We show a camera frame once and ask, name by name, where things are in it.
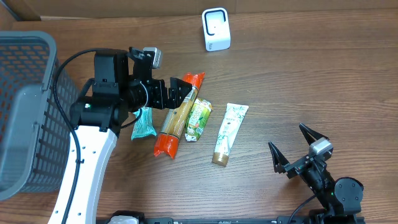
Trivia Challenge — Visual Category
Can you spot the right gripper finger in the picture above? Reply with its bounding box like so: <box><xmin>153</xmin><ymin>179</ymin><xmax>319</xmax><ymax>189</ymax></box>
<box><xmin>299</xmin><ymin>123</ymin><xmax>329</xmax><ymax>145</ymax></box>
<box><xmin>268</xmin><ymin>141</ymin><xmax>289</xmax><ymax>173</ymax></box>

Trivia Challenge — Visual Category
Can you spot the green juice carton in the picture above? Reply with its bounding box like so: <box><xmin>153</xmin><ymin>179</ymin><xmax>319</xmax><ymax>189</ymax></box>
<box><xmin>185</xmin><ymin>98</ymin><xmax>213</xmax><ymax>142</ymax></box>

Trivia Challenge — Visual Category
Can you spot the teal snack packet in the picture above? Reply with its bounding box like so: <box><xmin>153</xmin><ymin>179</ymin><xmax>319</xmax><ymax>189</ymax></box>
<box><xmin>131</xmin><ymin>107</ymin><xmax>157</xmax><ymax>140</ymax></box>

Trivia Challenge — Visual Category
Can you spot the orange spaghetti packet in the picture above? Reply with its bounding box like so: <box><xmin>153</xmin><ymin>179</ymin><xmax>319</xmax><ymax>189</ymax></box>
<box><xmin>154</xmin><ymin>72</ymin><xmax>205</xmax><ymax>159</ymax></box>

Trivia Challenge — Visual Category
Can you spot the white cream tube gold cap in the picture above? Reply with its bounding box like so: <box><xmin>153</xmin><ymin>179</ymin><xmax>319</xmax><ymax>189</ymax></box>
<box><xmin>212</xmin><ymin>103</ymin><xmax>249</xmax><ymax>167</ymax></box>

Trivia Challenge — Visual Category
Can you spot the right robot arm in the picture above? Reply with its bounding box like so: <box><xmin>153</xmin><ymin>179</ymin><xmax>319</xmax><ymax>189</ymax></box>
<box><xmin>268</xmin><ymin>123</ymin><xmax>365</xmax><ymax>223</ymax></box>

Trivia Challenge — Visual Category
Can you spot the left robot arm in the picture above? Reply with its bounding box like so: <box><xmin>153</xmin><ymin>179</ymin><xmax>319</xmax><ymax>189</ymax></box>
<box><xmin>49</xmin><ymin>47</ymin><xmax>193</xmax><ymax>223</ymax></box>

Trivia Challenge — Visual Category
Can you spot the white barcode scanner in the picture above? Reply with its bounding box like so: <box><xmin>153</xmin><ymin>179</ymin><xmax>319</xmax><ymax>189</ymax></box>
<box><xmin>201</xmin><ymin>7</ymin><xmax>231</xmax><ymax>52</ymax></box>

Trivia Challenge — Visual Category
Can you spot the grey plastic basket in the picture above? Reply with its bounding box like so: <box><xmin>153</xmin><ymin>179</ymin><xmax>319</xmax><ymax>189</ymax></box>
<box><xmin>1</xmin><ymin>31</ymin><xmax>70</xmax><ymax>200</ymax></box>

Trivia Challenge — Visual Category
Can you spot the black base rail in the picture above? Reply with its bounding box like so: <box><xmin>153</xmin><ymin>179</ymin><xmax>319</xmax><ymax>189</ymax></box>
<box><xmin>95</xmin><ymin>210</ymin><xmax>366</xmax><ymax>224</ymax></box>

